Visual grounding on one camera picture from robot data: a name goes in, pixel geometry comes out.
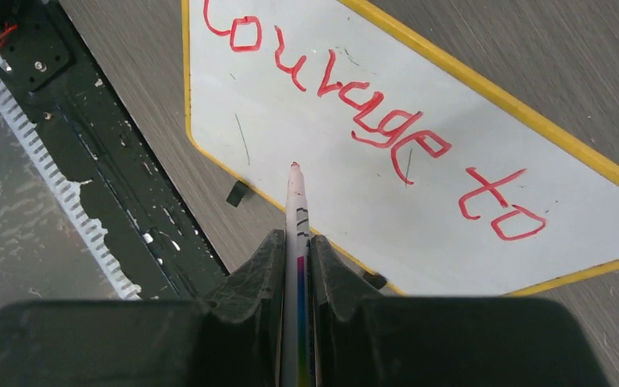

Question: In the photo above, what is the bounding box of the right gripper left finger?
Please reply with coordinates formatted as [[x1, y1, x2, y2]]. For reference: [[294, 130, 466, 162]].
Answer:
[[0, 230, 285, 386]]

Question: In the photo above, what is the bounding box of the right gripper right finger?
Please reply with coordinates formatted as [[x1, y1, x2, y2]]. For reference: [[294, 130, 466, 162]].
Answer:
[[309, 235, 609, 386]]

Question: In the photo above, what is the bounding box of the red whiteboard marker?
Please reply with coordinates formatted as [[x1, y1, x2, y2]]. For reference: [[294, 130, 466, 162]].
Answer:
[[280, 162, 316, 386]]

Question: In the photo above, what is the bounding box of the yellow framed whiteboard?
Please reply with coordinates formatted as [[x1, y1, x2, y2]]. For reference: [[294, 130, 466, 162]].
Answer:
[[182, 1, 619, 295]]

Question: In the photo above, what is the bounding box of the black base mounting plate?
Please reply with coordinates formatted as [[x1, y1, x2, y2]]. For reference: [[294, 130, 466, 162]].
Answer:
[[0, 1, 227, 304]]

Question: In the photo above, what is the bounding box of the white slotted cable duct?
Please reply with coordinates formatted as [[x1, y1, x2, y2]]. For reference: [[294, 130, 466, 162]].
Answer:
[[0, 56, 142, 300]]

